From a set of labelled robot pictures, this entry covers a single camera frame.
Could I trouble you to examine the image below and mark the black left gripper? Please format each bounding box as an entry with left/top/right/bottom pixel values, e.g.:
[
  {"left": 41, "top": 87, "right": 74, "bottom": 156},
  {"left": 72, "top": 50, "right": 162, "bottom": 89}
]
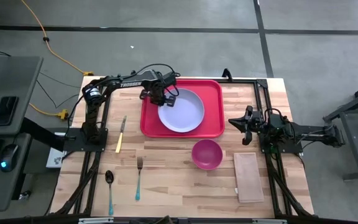
[{"left": 139, "top": 81, "right": 177, "bottom": 108}]

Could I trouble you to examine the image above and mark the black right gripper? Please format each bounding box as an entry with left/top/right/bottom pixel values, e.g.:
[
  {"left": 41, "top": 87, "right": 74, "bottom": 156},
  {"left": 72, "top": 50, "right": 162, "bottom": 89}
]
[{"left": 227, "top": 105, "right": 266, "bottom": 146}]

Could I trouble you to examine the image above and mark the lilac round plate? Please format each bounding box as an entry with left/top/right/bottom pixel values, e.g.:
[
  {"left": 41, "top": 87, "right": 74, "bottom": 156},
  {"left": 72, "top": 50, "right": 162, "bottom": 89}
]
[{"left": 157, "top": 88, "right": 205, "bottom": 134}]

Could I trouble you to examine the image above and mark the magenta bowl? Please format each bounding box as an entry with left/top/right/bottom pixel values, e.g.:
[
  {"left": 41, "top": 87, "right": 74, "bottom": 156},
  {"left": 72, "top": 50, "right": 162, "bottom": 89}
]
[{"left": 191, "top": 139, "right": 224, "bottom": 171}]

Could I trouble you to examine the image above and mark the beige napkin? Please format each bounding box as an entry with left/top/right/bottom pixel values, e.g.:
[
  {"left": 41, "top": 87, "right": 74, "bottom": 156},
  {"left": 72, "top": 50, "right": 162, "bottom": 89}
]
[{"left": 233, "top": 152, "right": 265, "bottom": 204}]

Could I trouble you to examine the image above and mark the knife with cream handle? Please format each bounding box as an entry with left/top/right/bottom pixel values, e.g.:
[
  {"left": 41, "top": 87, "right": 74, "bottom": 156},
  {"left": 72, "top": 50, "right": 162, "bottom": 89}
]
[{"left": 115, "top": 115, "right": 127, "bottom": 154}]

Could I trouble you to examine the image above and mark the spoon with teal handle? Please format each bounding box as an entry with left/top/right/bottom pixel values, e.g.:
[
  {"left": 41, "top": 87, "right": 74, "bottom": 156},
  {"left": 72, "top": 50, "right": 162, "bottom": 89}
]
[{"left": 104, "top": 170, "right": 115, "bottom": 217}]

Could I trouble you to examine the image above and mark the fork with teal handle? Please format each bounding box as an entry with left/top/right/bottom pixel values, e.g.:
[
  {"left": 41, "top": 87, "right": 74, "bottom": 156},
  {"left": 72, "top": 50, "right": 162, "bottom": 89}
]
[{"left": 135, "top": 156, "right": 144, "bottom": 202}]

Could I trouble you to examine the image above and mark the red plastic tray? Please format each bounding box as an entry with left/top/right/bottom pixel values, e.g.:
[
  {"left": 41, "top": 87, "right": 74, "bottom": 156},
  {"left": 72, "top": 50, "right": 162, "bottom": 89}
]
[{"left": 140, "top": 78, "right": 226, "bottom": 139}]

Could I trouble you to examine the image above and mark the black table clamp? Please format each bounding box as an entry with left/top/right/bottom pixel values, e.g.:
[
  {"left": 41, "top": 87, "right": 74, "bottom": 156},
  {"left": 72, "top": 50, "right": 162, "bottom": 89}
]
[{"left": 221, "top": 68, "right": 234, "bottom": 83}]

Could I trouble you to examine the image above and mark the white printed box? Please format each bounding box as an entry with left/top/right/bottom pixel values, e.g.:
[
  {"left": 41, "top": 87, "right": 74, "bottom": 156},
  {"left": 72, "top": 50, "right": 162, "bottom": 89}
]
[{"left": 45, "top": 147, "right": 67, "bottom": 169}]

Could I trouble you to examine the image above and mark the grey computer desk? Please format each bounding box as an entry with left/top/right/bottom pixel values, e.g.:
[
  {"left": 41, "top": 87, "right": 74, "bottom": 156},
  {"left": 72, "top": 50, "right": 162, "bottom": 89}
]
[{"left": 0, "top": 55, "right": 45, "bottom": 213}]

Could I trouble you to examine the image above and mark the black smartphone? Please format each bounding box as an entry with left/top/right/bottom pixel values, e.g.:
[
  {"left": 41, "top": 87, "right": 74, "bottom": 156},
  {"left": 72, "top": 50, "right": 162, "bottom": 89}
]
[{"left": 0, "top": 95, "right": 19, "bottom": 127}]

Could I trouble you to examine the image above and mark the black computer mouse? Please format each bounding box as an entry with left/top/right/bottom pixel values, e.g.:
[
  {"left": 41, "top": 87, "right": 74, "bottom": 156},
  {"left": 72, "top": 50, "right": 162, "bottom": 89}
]
[{"left": 0, "top": 144, "right": 20, "bottom": 173}]

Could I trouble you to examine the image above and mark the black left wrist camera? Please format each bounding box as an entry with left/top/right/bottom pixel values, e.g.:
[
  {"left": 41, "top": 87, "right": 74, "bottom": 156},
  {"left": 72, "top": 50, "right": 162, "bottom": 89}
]
[{"left": 163, "top": 72, "right": 178, "bottom": 89}]

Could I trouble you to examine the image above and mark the black aluminium table frame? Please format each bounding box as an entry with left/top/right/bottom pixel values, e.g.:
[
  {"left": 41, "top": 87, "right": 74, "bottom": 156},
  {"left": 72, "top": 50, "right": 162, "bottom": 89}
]
[{"left": 48, "top": 77, "right": 316, "bottom": 224}]

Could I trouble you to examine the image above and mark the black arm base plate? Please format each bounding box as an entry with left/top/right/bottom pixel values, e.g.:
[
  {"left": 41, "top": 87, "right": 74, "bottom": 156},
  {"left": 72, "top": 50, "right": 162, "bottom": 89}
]
[
  {"left": 63, "top": 127, "right": 109, "bottom": 153},
  {"left": 259, "top": 130, "right": 304, "bottom": 154}
]

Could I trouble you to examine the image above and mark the yellow extension cable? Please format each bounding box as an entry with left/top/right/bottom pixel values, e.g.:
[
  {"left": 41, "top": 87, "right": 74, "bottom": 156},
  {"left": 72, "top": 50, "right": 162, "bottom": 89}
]
[{"left": 19, "top": 0, "right": 94, "bottom": 77}]

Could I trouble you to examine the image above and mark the yellow cable with splitter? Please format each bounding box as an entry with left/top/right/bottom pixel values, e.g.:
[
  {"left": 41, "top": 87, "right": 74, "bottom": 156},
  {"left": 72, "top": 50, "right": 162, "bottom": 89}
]
[{"left": 29, "top": 102, "right": 70, "bottom": 121}]

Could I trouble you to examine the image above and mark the silver metal bracket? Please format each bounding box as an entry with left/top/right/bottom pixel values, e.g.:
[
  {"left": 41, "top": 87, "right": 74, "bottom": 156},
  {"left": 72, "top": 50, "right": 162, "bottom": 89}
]
[
  {"left": 252, "top": 218, "right": 288, "bottom": 224},
  {"left": 78, "top": 217, "right": 114, "bottom": 224}
]

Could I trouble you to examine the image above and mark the grey metal table frame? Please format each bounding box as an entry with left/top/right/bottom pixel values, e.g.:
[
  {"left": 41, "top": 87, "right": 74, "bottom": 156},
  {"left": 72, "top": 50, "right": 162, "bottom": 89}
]
[{"left": 323, "top": 79, "right": 358, "bottom": 182}]

